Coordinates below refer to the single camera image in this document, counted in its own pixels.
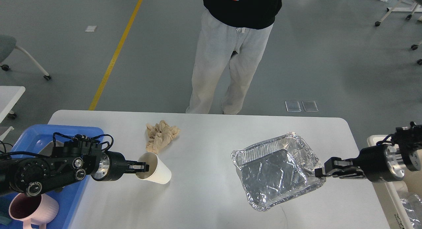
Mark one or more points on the white paper cup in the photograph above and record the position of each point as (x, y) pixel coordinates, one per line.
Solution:
(158, 172)

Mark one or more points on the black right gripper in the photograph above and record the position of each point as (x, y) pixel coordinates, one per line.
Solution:
(375, 163)

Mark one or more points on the right clear floor plate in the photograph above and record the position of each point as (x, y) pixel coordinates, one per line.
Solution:
(310, 106)

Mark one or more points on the small stainless steel tray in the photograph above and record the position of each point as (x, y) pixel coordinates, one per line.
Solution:
(52, 144)

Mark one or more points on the white side table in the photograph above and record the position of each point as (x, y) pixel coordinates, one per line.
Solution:
(9, 95)

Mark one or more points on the left clear floor plate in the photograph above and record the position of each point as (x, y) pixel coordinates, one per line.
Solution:
(293, 106)

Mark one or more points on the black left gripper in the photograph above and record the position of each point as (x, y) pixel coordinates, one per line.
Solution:
(113, 165)

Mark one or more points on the person in black top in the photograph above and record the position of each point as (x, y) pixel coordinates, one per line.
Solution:
(233, 34)

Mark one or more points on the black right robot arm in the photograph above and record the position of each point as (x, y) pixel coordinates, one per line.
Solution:
(406, 141)

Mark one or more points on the white wheeled furniture frame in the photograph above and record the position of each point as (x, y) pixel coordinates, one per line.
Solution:
(414, 8)

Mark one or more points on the teal sponge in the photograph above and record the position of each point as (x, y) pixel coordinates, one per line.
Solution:
(4, 216)

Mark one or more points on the pink mug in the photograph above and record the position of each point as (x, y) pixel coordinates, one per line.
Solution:
(38, 210)

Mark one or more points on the aluminium foil container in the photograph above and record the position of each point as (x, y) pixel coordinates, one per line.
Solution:
(277, 170)

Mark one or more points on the beige plastic bin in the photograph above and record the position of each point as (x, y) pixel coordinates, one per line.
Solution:
(388, 196)

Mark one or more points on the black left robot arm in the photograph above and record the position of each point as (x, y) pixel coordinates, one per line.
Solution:
(72, 159)

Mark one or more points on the clear floor plate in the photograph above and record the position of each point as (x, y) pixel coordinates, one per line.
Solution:
(293, 106)
(310, 106)

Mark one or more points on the blue plastic tray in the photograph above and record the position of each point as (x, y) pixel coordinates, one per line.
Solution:
(34, 139)

